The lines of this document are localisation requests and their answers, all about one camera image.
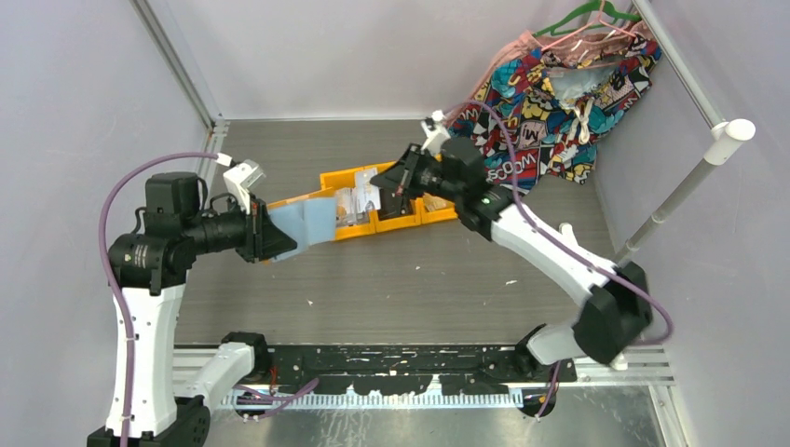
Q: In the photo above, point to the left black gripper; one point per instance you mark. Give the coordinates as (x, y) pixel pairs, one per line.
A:
(264, 239)

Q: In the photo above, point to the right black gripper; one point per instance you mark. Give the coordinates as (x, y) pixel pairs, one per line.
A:
(401, 179)

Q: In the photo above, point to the yellow card holder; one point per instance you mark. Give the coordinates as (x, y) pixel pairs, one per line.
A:
(308, 219)

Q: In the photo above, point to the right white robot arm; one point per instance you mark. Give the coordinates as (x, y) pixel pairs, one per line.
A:
(498, 214)

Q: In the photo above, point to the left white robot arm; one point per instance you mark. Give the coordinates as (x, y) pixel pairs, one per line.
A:
(148, 269)

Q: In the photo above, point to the cards in left bin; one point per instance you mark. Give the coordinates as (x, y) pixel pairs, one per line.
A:
(347, 211)

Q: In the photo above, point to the black items in middle bin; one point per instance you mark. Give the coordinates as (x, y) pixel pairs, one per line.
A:
(393, 206)

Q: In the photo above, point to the banknotes in right bin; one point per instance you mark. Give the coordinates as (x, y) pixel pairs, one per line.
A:
(434, 203)

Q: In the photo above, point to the middle yellow bin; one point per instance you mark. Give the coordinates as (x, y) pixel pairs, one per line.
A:
(378, 226)

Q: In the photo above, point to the right yellow bin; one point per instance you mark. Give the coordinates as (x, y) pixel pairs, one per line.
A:
(423, 216)

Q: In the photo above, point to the colourful comic print shorts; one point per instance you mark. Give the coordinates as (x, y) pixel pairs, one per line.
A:
(530, 119)

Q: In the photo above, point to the pink hanger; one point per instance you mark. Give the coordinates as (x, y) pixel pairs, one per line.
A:
(581, 48)

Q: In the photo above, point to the green hanger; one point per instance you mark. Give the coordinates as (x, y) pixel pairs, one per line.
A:
(597, 13)

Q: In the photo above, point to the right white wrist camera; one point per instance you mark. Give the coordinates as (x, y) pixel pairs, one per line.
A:
(435, 131)

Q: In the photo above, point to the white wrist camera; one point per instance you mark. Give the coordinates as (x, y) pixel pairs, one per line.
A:
(239, 178)
(435, 131)

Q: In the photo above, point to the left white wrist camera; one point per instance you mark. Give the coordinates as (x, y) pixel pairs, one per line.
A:
(239, 178)

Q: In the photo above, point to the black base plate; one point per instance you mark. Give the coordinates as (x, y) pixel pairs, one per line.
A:
(339, 377)

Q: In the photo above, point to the white clothes rail pole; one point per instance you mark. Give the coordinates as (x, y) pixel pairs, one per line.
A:
(679, 191)

